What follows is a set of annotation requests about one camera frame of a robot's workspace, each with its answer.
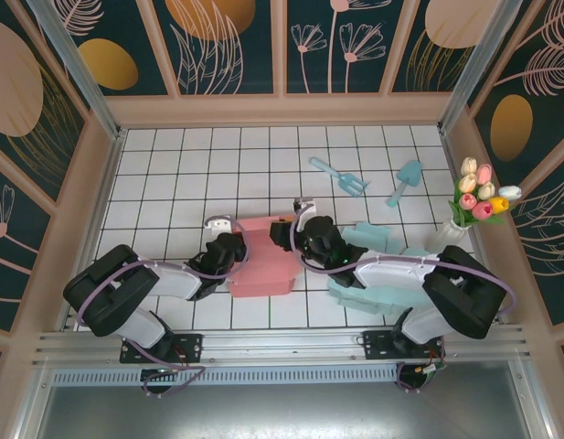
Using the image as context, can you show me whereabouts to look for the aluminium mounting rail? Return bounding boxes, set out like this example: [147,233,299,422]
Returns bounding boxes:
[32,323,534,368]

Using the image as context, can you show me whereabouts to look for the aluminium frame post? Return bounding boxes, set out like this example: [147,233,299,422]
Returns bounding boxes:
[438,0,526,134]
[25,0,128,144]

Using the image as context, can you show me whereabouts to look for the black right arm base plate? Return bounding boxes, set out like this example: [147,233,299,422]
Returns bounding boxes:
[362,327,447,362]

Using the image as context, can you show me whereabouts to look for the light blue toy rake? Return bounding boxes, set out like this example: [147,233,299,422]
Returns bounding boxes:
[308,156,372,198]

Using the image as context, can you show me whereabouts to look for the light blue paper box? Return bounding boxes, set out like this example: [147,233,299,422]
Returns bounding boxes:
[325,220,442,320]

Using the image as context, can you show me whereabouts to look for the artificial tulip bouquet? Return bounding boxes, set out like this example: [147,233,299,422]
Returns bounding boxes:
[448,155,524,228]

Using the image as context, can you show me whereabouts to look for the grey metal sheet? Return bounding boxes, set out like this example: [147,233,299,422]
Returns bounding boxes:
[16,383,550,439]

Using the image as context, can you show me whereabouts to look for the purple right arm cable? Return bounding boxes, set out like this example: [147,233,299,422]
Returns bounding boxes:
[289,203,516,395]

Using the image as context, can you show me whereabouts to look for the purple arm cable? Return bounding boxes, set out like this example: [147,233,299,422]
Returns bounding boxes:
[75,214,250,400]
[289,203,516,395]

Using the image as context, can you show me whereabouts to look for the light blue toy shovel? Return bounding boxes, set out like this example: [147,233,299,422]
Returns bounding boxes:
[385,159,423,208]

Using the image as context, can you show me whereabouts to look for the pink paper box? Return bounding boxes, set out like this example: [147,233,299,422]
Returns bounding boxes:
[226,217,305,298]

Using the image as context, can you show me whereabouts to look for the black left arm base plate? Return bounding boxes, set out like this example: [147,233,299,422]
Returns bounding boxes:
[120,332,205,365]

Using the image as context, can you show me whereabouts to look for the grey slotted cable duct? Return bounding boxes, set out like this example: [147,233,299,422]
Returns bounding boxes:
[50,367,525,389]

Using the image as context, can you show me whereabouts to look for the white ribbed vase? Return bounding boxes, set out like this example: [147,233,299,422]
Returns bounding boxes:
[434,218,470,252]

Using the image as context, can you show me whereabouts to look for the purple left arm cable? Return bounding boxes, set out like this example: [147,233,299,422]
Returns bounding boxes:
[75,214,250,400]

